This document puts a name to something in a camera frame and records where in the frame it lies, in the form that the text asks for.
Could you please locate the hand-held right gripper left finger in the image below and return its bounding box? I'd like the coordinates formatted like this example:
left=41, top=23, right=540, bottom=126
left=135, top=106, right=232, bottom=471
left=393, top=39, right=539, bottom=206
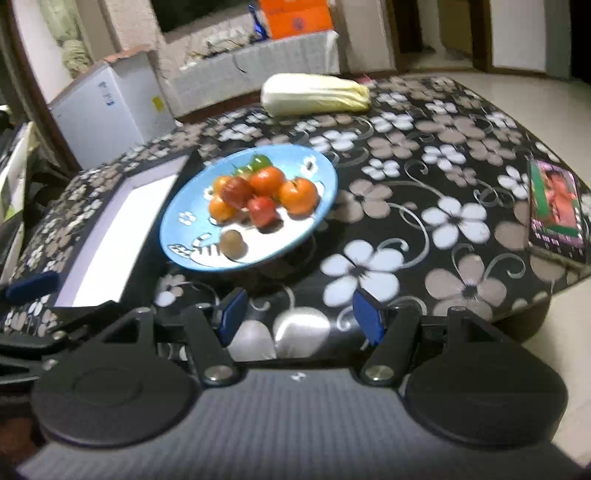
left=99, top=287, right=247, bottom=387

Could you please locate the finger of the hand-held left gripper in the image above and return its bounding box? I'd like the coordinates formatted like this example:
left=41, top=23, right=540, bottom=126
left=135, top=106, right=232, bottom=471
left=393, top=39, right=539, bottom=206
left=0, top=272, right=58, bottom=305
left=0, top=330, right=70, bottom=384

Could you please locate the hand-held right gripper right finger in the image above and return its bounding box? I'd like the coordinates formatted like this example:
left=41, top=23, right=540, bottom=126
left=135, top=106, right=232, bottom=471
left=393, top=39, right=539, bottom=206
left=352, top=288, right=513, bottom=387

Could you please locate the small brown fruit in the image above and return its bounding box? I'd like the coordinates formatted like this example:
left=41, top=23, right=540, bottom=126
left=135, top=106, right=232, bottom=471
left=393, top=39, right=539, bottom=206
left=221, top=231, right=245, bottom=258

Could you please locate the blue cartoon plate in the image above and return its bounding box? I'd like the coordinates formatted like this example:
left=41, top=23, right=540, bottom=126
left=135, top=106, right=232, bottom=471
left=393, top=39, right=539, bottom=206
left=159, top=144, right=339, bottom=273

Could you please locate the black box with white bottom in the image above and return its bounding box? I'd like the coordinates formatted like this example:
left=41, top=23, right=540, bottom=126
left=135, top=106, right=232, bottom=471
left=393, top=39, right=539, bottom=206
left=48, top=150, right=204, bottom=324

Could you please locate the orange mandarin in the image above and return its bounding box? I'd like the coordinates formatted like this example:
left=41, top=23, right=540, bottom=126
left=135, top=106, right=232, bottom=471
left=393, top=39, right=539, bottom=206
left=278, top=178, right=320, bottom=215
left=209, top=195, right=238, bottom=222
left=249, top=166, right=286, bottom=197

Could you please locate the black floral tablecloth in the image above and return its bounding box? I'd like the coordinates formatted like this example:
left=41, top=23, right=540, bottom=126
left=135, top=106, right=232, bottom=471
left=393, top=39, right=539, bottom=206
left=0, top=74, right=591, bottom=370

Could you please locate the white scooter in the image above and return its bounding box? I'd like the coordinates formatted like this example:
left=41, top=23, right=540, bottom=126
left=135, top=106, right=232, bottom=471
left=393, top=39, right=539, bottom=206
left=0, top=106, right=47, bottom=278

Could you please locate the white chest freezer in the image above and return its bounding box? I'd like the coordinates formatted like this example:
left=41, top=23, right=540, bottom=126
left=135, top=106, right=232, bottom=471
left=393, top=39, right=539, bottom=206
left=48, top=44, right=178, bottom=171

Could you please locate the smartphone with lit screen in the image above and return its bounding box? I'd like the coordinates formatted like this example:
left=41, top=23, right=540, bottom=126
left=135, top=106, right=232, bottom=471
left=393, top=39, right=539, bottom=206
left=525, top=156, right=589, bottom=266

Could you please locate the napa cabbage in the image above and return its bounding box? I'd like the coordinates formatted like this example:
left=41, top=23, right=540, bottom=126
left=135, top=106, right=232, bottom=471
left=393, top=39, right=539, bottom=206
left=260, top=73, right=371, bottom=117

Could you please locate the knotted pale curtain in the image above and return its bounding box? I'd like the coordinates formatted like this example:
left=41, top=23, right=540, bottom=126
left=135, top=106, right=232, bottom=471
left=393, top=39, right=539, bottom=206
left=39, top=0, right=93, bottom=77

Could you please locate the brown cardboard piece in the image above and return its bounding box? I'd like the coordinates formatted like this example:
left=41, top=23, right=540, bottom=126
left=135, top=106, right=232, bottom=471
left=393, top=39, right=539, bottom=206
left=99, top=44, right=153, bottom=65

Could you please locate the blue glass bottle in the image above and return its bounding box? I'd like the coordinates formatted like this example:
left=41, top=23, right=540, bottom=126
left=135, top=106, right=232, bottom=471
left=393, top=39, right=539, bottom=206
left=249, top=4, right=269, bottom=40

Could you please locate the orange gift box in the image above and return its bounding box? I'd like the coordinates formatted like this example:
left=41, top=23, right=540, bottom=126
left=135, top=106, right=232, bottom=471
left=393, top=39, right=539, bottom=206
left=257, top=0, right=334, bottom=40

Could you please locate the wall television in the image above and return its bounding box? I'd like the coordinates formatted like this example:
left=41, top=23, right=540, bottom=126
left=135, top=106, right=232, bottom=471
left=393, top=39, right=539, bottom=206
left=150, top=0, right=259, bottom=33

